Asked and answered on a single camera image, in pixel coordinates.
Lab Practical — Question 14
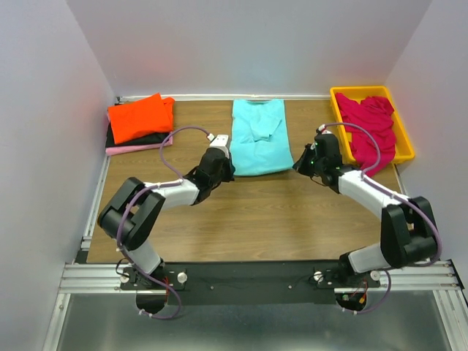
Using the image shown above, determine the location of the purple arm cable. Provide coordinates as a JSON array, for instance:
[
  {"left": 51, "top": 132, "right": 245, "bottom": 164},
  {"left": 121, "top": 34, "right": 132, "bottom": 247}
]
[
  {"left": 116, "top": 125, "right": 216, "bottom": 320},
  {"left": 317, "top": 122, "right": 442, "bottom": 315}
]

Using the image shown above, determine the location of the pink folded t shirt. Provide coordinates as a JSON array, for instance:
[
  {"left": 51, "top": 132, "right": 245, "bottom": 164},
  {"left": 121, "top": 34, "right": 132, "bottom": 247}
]
[{"left": 105, "top": 142, "right": 163, "bottom": 156}]

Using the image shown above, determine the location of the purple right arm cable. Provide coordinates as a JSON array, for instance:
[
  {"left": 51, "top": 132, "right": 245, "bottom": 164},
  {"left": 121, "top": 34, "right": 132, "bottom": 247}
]
[{"left": 317, "top": 122, "right": 442, "bottom": 315}]

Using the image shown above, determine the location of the magenta crumpled t shirt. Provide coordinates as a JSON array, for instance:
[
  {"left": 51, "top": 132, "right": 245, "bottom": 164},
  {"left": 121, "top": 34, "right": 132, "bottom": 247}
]
[{"left": 336, "top": 93, "right": 396, "bottom": 177}]

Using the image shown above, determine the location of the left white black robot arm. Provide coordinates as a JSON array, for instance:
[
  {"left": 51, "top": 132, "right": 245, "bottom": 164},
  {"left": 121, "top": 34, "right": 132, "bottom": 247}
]
[{"left": 97, "top": 146, "right": 235, "bottom": 290}]

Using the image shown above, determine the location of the black folded t shirt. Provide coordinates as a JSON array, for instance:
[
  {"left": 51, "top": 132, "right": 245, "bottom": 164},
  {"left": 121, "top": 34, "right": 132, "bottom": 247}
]
[{"left": 105, "top": 124, "right": 169, "bottom": 148}]

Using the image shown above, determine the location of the yellow plastic bin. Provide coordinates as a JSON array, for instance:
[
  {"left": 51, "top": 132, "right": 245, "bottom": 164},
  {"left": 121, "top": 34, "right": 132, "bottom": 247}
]
[{"left": 330, "top": 86, "right": 415, "bottom": 166}]

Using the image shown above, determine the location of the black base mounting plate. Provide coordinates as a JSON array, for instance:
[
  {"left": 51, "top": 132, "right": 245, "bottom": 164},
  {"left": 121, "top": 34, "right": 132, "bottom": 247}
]
[{"left": 120, "top": 260, "right": 380, "bottom": 313}]

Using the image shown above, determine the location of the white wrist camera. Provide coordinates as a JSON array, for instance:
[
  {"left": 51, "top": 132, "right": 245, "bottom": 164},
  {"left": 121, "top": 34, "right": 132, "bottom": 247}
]
[
  {"left": 207, "top": 133, "right": 230, "bottom": 148},
  {"left": 316, "top": 124, "right": 331, "bottom": 135}
]

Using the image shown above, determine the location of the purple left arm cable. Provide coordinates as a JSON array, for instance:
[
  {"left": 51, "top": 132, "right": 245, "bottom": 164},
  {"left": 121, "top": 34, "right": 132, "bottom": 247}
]
[{"left": 116, "top": 125, "right": 216, "bottom": 320}]

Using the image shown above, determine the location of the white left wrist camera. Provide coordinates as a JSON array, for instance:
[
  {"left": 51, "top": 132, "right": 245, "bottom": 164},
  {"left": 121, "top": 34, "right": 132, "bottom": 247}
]
[{"left": 207, "top": 133, "right": 230, "bottom": 148}]

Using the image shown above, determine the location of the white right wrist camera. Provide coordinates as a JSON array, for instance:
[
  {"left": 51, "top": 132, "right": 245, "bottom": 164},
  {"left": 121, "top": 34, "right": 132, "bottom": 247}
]
[{"left": 316, "top": 124, "right": 331, "bottom": 135}]

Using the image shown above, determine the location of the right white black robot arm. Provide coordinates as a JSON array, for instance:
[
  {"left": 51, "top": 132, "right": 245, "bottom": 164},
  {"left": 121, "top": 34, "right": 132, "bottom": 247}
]
[{"left": 293, "top": 132, "right": 440, "bottom": 287}]

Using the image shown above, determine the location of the teal t shirt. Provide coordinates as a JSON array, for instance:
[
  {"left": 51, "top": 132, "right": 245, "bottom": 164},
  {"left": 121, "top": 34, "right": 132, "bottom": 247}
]
[{"left": 230, "top": 99, "right": 293, "bottom": 176}]

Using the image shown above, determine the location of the orange folded t shirt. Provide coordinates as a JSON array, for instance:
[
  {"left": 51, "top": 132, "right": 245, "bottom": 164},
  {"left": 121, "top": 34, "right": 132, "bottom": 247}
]
[{"left": 107, "top": 93, "right": 175, "bottom": 144}]

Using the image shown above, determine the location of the aluminium frame rail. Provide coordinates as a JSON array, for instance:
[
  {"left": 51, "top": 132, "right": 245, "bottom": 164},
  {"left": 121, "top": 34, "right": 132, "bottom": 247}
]
[{"left": 58, "top": 262, "right": 461, "bottom": 294}]

